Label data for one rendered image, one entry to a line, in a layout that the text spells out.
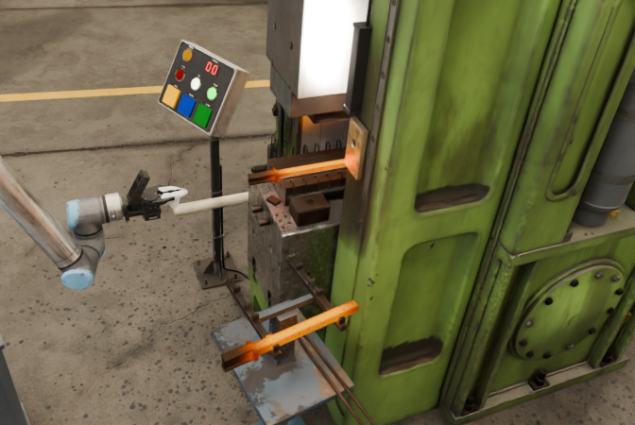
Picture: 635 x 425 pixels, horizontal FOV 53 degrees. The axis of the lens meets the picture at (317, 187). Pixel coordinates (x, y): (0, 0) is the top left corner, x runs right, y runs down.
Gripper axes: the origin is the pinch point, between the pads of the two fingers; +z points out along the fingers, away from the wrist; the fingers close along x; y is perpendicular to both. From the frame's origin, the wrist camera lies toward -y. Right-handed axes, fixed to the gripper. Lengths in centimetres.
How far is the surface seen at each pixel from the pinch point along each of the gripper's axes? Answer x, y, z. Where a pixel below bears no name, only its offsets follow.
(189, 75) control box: -60, -10, 16
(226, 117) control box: -40.2, -0.9, 25.8
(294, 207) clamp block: 16.0, 2.6, 33.4
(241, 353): 67, 4, 0
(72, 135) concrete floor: -207, 100, -31
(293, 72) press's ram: 8, -43, 33
